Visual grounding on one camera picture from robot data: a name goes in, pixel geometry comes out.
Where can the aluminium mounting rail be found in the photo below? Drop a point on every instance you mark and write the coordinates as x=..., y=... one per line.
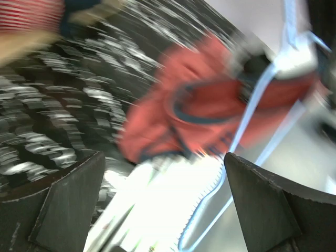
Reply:
x=155, y=202

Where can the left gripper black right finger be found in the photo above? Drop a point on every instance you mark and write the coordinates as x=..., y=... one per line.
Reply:
x=278, y=214

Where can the wooden clothes rack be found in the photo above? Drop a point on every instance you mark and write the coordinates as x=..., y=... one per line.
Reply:
x=15, y=44

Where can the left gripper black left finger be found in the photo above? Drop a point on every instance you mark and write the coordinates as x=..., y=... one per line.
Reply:
x=53, y=213

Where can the red white striped tank top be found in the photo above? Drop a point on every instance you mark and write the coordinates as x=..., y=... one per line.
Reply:
x=31, y=15

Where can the maroon tank top grey trim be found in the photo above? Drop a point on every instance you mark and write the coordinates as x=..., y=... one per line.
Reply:
x=193, y=107

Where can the black marble pattern mat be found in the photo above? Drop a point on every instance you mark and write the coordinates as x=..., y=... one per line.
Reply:
x=66, y=100

